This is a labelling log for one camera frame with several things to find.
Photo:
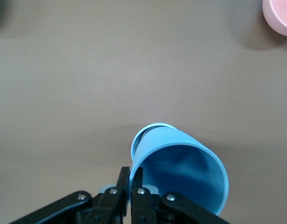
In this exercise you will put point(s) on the pink bowl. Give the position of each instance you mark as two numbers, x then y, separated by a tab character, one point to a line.
281	16

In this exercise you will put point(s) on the blue plastic cup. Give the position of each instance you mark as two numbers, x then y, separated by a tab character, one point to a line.
180	163
134	142

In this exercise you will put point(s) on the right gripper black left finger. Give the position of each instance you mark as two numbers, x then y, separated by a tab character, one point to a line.
111	205

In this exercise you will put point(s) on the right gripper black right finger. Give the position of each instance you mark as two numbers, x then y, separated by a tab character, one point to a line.
152	207

